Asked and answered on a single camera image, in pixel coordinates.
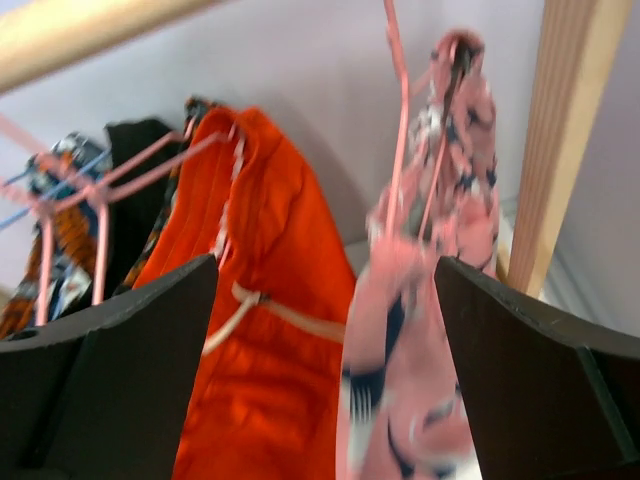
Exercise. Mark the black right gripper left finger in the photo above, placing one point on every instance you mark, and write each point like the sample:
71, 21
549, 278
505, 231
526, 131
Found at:
103, 393

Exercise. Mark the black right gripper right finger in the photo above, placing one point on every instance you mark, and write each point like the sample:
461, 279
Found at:
548, 394

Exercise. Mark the pink patterned shorts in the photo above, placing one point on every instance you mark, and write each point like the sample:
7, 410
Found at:
401, 413

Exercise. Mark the pink wire hanger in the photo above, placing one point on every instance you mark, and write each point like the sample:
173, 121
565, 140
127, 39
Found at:
405, 125
99, 195
42, 179

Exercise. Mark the blue wire hanger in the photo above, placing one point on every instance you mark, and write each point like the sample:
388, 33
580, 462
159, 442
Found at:
79, 178

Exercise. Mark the black shorts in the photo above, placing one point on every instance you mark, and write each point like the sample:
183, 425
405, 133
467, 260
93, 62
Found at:
132, 218

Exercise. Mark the orange grey camouflage shorts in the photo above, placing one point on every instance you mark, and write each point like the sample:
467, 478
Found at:
153, 238

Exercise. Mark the blue orange cartoon shorts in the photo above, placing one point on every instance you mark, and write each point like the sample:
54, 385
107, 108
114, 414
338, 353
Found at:
74, 248

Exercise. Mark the wooden clothes rack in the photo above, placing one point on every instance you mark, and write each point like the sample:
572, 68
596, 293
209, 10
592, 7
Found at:
323, 70

